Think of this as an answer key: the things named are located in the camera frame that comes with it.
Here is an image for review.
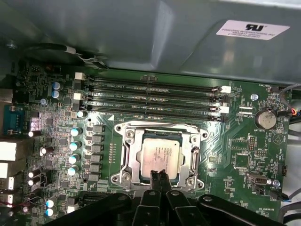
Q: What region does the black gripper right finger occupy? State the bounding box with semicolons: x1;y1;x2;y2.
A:
159;169;281;226

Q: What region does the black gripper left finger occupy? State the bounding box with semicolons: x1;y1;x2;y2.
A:
43;169;163;226

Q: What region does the silver CPU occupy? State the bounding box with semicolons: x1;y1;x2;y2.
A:
136;129;189;184

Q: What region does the metal socket cover frame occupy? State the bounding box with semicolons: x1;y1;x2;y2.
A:
123;127;200;186

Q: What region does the CPU socket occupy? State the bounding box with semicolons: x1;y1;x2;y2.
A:
110;120;210;191

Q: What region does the green motherboard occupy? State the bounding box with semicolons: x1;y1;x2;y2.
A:
0;60;297;226

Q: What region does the black RAM slot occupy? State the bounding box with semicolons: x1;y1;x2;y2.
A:
73;82;230;104
74;72;232;94
79;103;230;123
73;92;230;114

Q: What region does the silver coin cell battery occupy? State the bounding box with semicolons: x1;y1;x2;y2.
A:
255;109;277;129

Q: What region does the blue serial port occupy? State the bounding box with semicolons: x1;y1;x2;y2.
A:
3;105;26;135

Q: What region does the grey open PC case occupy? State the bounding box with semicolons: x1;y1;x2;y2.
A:
0;0;301;226

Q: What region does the white case label sticker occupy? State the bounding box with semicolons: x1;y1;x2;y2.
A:
215;19;291;41

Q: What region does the metal locking lever wire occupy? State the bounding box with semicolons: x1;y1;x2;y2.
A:
114;120;206;137

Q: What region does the red black twisted wire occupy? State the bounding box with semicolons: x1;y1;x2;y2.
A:
0;197;45;209

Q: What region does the grey wire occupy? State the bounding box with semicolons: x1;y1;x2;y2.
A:
278;83;301;118

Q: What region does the black cable with white tie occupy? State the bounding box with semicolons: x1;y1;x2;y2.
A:
23;43;109;69

